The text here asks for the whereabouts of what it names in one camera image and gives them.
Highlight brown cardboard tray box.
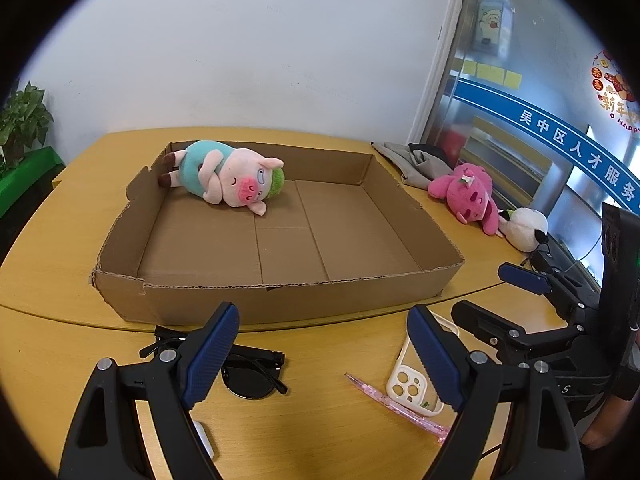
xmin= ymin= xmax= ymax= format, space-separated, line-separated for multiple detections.
xmin=91 ymin=143 xmax=464 ymax=326

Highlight magenta plush toy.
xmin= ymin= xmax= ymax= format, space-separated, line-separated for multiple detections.
xmin=427 ymin=162 xmax=499 ymax=235

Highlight white panda plush toy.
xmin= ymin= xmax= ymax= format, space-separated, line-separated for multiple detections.
xmin=498 ymin=207 xmax=548 ymax=254

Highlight white earbuds case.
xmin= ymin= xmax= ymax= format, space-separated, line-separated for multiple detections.
xmin=193 ymin=420 xmax=215 ymax=460

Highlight pink pen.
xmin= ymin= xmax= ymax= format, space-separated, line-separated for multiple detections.
xmin=345 ymin=373 xmax=449 ymax=444

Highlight green cloth covered stand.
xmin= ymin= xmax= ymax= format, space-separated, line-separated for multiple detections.
xmin=0 ymin=146 xmax=64 ymax=216

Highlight green potted plant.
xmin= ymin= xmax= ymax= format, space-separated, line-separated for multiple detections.
xmin=1 ymin=81 xmax=54 ymax=169

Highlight grey folded cloth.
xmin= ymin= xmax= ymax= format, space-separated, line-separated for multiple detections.
xmin=371 ymin=142 xmax=452 ymax=191

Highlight black sunglasses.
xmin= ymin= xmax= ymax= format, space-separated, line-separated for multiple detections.
xmin=139 ymin=326 xmax=288 ymax=400

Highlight person's hand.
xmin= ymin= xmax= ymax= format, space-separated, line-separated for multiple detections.
xmin=580 ymin=394 xmax=636 ymax=450

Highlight cream phone case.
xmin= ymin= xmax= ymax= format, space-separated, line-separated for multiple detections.
xmin=386 ymin=335 xmax=445 ymax=417

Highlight black power adapter with cables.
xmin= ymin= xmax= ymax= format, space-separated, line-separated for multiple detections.
xmin=520 ymin=235 xmax=601 ymax=292

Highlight pink pig plush toy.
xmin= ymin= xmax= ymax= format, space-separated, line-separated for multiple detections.
xmin=157 ymin=140 xmax=285 ymax=217

